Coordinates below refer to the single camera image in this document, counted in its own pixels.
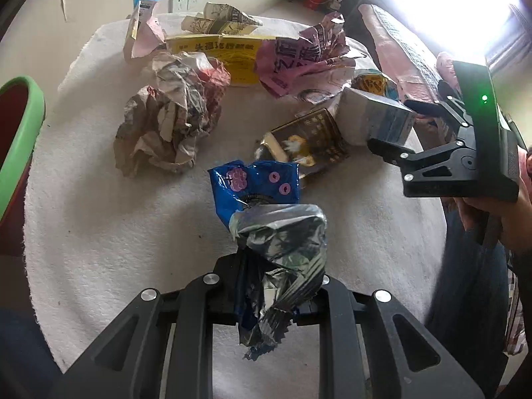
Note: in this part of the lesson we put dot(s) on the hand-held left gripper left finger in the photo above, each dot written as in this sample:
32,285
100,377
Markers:
224,295

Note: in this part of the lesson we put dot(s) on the green rimmed bin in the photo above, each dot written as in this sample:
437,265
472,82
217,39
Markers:
25,104

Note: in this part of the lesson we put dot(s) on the person's right leg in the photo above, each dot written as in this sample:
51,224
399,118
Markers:
465,282

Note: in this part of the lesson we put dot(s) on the yellow black packet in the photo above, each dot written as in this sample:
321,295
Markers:
374,85

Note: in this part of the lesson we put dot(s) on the white plastic packet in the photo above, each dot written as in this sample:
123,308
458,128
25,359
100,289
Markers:
332,87

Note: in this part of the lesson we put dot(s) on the pink pillow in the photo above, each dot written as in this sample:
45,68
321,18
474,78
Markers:
445,68

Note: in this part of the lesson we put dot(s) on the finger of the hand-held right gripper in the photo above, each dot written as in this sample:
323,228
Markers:
424,108
432,162

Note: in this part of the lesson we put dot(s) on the small pink carton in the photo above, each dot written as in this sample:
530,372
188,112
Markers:
141,37

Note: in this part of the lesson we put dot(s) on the person's leg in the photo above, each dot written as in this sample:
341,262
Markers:
465,282
20,353

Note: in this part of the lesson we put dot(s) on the striped cloth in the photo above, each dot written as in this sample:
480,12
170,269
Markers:
517,311

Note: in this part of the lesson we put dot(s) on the grey carton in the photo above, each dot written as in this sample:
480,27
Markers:
365,112

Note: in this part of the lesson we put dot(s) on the pink quilt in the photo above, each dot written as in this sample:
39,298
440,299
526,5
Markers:
399,50

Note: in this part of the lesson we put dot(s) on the person's right hand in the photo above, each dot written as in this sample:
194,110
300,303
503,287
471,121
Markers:
515,224

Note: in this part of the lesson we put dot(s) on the crumpled brown paper ball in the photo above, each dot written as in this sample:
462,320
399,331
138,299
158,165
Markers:
145,133

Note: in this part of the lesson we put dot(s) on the yellow box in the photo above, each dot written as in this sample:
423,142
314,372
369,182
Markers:
232,56

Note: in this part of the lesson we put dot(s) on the person's left leg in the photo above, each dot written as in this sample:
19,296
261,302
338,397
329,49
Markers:
20,353

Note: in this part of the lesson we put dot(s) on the black gold snack packet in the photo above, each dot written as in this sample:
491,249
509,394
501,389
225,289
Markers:
311,133

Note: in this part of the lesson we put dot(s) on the crumpled beige carton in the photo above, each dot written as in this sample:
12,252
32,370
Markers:
220,20

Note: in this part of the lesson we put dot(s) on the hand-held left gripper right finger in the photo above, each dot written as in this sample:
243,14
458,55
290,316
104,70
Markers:
336,299

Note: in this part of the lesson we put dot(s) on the blue snack wrapper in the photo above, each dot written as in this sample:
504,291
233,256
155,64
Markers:
257,191

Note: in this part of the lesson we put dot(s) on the white towel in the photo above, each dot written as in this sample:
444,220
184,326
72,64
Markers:
104,224

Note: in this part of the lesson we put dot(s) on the crumpled red grey paper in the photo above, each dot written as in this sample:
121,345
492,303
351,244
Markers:
187,79

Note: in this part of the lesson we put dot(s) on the crumpled pink printed paper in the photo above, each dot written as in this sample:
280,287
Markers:
291,62

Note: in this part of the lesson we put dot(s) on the bright window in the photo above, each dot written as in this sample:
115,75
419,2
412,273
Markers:
449,4

